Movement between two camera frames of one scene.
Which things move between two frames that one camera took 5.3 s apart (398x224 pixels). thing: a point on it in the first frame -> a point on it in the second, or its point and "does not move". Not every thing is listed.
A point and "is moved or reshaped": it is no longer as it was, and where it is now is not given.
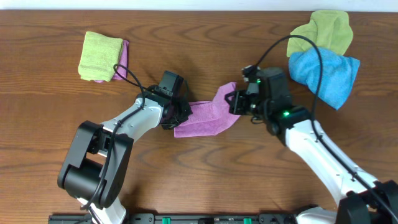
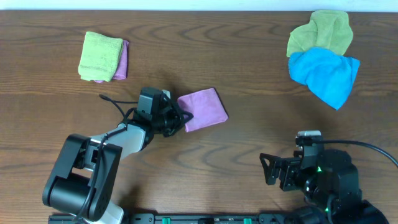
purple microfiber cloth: (209, 117) is moved or reshaped
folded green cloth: (99, 54) does not move
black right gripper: (237, 101) -> (282, 172)
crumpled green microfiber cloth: (328, 29) does not move
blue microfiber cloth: (338, 73) does not move
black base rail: (183, 218) does not move
